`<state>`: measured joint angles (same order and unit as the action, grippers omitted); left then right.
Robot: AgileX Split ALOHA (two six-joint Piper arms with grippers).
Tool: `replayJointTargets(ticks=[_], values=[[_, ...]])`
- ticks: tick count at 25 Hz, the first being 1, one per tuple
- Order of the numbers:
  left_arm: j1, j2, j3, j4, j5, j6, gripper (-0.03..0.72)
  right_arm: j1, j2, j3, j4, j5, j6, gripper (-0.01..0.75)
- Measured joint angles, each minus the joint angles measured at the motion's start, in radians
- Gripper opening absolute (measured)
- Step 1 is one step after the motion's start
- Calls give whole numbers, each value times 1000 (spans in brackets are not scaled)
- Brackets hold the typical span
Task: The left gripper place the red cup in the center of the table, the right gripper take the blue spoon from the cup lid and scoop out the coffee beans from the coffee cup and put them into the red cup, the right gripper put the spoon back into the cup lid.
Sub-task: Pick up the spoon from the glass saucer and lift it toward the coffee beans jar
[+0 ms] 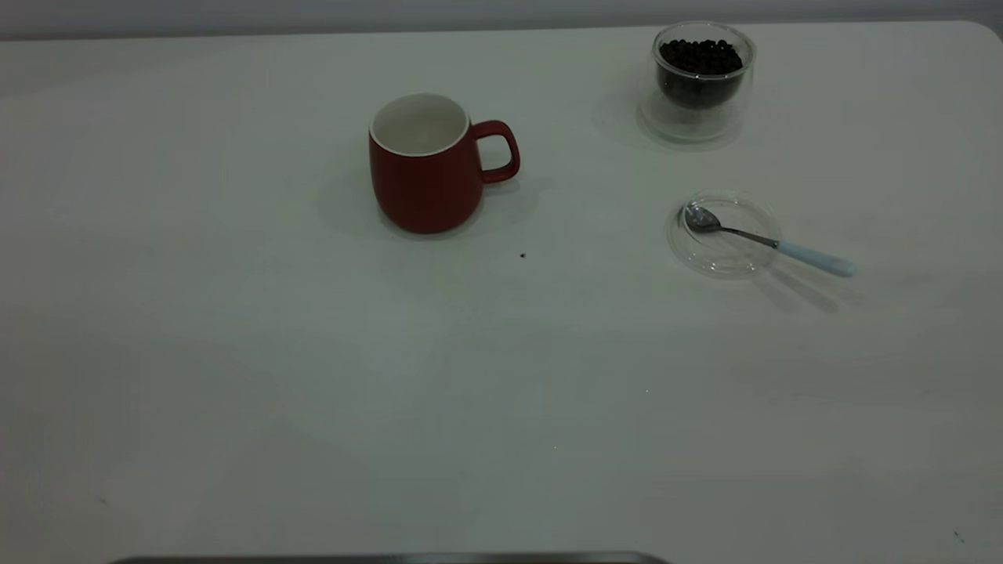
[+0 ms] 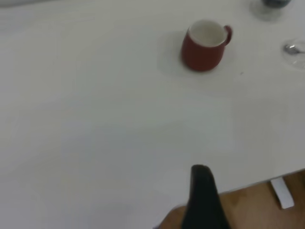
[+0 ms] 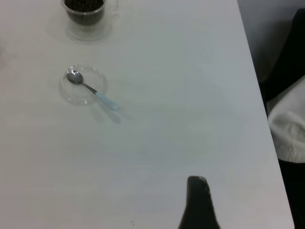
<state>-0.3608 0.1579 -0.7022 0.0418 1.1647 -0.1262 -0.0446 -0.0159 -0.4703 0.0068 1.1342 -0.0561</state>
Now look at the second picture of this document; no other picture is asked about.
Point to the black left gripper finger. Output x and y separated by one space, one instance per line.
202 202

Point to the clear glass saucer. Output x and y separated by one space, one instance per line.
296 62

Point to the white table leg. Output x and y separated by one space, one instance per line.
282 193

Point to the clear glass cup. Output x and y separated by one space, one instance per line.
267 10

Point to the red ceramic mug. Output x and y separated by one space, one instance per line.
200 56

